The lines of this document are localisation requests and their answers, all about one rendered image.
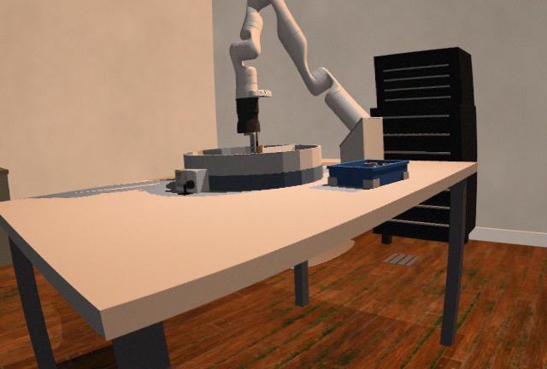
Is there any blue crate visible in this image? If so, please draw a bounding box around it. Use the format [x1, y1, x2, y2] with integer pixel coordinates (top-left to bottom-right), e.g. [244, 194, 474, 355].
[326, 159, 409, 189]

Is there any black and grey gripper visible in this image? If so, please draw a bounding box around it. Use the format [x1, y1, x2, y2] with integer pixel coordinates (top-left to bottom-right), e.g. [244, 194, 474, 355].
[235, 83, 271, 152]

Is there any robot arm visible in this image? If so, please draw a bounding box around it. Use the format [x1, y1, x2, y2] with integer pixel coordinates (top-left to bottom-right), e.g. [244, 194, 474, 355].
[229, 0, 370, 131]

